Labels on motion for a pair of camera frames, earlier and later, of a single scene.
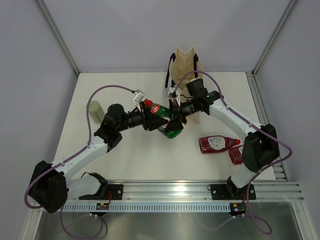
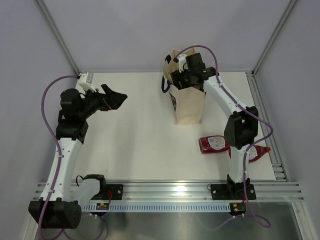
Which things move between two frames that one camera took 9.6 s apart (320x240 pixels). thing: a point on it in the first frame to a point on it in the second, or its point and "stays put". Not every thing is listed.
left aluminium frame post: x=58 y=35 stays put
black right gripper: x=176 y=124 to x=177 y=76
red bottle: x=214 y=144 stays put
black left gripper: x=149 y=121 to x=114 y=99
